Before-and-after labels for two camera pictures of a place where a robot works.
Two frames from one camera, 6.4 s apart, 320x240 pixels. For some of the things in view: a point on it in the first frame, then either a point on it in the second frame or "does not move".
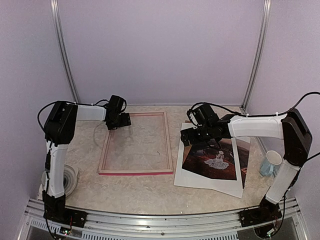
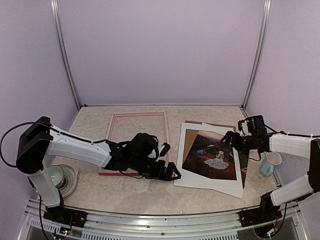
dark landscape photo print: x=215 y=158 does not move
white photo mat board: x=185 y=177 does not move
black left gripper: x=126 y=121 -> x=160 y=175
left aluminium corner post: x=71 y=77 does not move
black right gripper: x=192 y=139 -> x=229 y=135
